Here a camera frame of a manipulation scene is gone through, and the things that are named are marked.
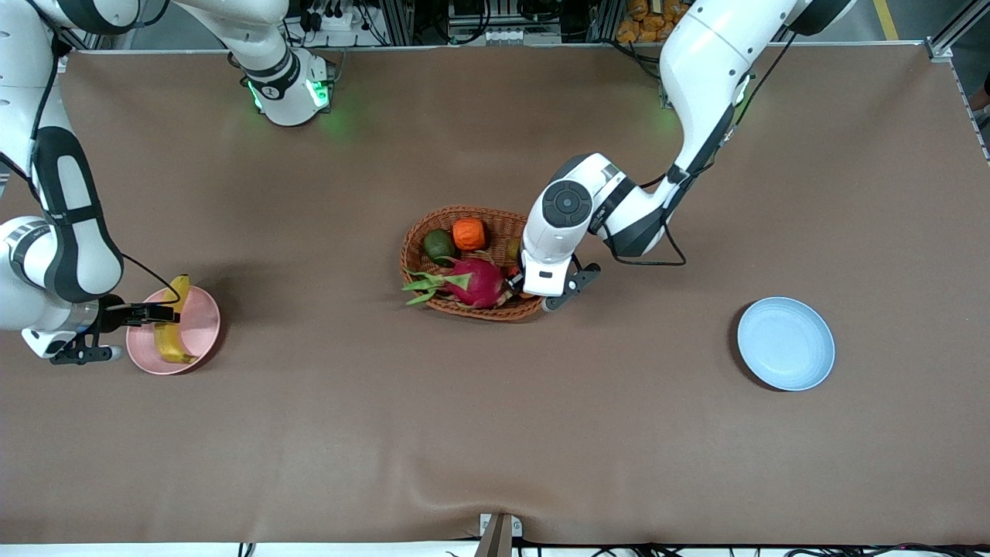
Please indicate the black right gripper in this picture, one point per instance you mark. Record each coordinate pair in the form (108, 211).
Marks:
(116, 313)

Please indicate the yellow banana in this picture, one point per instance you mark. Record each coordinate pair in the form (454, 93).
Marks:
(172, 340)

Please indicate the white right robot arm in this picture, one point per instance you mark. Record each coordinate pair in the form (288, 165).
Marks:
(73, 247)

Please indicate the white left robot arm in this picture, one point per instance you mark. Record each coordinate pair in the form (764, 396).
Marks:
(704, 70)

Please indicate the yellow-green pear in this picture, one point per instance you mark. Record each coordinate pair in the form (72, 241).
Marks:
(513, 249)

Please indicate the pink round plate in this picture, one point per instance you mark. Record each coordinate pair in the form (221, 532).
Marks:
(199, 325)

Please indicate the pink dragon fruit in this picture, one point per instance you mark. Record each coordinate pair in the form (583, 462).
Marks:
(476, 282)

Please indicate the orange tangerine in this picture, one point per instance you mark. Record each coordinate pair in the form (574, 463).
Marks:
(469, 234)

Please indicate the dark green avocado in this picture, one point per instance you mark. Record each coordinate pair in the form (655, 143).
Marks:
(439, 246)

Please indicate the brown wicker basket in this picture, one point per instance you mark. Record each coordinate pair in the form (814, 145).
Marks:
(425, 224)

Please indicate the brown table cover cloth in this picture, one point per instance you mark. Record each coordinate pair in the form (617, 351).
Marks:
(495, 433)

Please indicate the light blue round plate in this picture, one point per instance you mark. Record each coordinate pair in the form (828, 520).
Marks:
(785, 344)

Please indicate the pile of orange objects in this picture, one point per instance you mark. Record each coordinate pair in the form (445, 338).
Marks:
(650, 22)

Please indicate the white power strip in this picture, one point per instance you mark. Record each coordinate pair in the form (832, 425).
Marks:
(336, 19)

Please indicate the metal table edge bracket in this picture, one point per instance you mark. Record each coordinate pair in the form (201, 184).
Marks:
(500, 534)

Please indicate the aluminium frame profile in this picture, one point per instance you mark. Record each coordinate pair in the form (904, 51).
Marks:
(959, 27)

